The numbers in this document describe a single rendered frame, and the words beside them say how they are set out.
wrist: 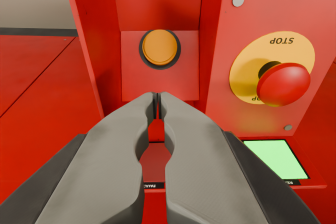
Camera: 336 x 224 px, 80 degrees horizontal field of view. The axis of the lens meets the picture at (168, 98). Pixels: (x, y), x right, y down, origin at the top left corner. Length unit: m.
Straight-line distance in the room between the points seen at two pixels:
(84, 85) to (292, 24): 0.52
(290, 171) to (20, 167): 0.40
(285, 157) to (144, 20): 0.21
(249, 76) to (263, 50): 0.03
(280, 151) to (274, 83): 0.10
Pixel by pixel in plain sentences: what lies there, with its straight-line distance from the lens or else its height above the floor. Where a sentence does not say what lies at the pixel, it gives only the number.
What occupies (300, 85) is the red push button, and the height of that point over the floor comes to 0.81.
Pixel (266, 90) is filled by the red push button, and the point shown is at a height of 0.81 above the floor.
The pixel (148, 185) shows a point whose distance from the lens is 0.20.
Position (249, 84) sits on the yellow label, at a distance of 0.20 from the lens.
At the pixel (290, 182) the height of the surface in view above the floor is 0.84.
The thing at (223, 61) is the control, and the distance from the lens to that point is 0.18.
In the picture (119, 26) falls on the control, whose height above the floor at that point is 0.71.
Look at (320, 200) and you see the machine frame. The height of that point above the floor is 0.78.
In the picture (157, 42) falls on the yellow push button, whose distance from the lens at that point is 0.23.
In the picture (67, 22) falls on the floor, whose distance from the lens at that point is 1.06.
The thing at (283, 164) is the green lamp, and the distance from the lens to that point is 0.24.
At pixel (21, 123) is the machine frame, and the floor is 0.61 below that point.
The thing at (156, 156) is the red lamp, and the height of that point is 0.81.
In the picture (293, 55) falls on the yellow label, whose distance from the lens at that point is 0.20.
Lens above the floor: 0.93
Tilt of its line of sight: 53 degrees down
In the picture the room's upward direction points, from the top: 178 degrees clockwise
